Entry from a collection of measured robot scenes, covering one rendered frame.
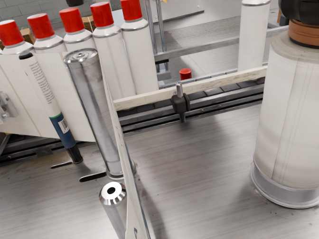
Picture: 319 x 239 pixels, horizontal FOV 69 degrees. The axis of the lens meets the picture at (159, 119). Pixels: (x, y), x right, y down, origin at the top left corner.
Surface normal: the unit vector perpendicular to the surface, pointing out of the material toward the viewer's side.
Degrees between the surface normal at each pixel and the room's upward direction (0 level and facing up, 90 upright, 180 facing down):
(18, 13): 90
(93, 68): 90
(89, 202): 0
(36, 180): 0
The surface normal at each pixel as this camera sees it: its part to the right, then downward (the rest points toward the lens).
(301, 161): -0.37, 0.58
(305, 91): -0.61, 0.51
